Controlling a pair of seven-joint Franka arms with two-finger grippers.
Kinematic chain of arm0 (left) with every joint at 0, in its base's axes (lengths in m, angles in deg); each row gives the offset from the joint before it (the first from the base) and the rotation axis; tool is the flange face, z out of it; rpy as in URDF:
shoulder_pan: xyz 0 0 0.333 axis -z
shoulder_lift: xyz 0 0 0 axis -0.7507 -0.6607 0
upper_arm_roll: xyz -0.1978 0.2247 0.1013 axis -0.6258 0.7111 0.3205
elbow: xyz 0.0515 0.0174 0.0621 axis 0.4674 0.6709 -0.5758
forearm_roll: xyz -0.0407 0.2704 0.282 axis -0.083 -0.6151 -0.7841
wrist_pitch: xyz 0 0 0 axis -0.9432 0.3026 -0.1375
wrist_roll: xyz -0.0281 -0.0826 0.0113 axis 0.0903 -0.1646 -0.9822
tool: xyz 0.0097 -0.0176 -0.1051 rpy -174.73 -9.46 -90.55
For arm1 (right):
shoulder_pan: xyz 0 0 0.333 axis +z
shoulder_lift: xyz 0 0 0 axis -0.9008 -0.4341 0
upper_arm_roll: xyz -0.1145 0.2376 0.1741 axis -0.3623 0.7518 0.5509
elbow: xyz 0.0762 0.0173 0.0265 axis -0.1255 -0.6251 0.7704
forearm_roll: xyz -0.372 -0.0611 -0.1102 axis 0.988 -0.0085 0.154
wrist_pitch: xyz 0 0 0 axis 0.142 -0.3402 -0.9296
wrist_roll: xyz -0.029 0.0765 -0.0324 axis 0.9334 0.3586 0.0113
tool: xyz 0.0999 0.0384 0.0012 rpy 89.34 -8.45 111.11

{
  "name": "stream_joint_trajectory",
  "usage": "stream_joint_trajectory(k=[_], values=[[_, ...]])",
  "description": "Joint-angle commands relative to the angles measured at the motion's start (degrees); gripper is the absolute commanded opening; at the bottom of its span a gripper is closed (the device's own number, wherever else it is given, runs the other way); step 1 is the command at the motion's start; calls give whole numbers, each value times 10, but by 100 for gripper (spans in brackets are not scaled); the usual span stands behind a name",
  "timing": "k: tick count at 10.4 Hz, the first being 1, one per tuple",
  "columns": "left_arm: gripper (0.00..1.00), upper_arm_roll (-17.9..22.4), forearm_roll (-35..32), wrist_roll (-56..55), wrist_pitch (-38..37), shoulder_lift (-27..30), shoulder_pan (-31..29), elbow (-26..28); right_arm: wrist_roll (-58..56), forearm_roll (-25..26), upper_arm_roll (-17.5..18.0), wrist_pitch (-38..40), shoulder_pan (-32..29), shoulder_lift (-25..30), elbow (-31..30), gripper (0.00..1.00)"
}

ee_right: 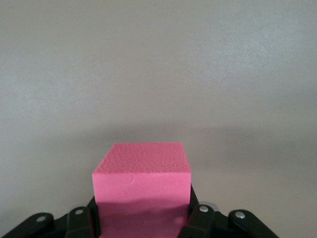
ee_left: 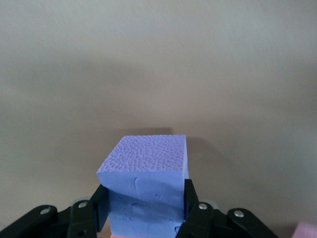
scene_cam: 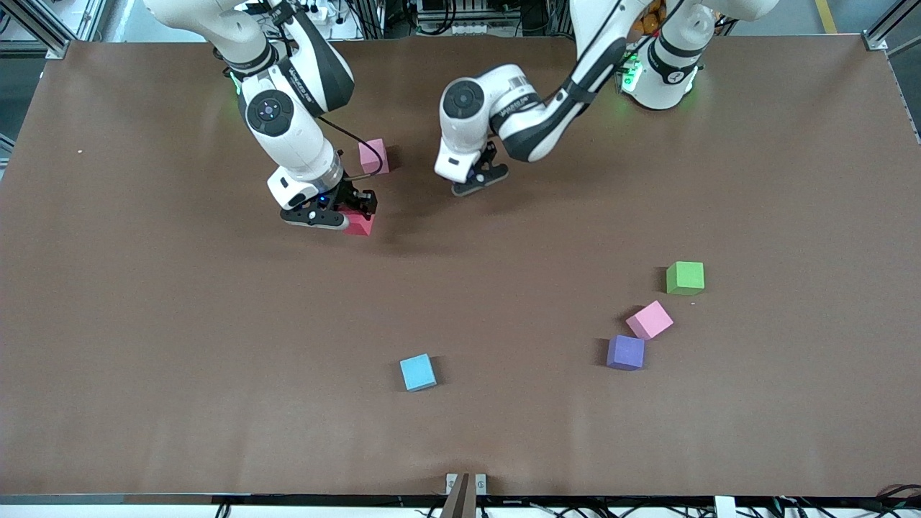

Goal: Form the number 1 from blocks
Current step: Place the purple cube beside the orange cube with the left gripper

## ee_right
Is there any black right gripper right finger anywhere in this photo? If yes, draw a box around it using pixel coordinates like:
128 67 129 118
182 185 280 238

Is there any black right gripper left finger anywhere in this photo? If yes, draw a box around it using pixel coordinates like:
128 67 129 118
0 195 101 238

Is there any dark pink foam cube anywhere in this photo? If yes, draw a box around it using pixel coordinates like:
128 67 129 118
91 142 192 238

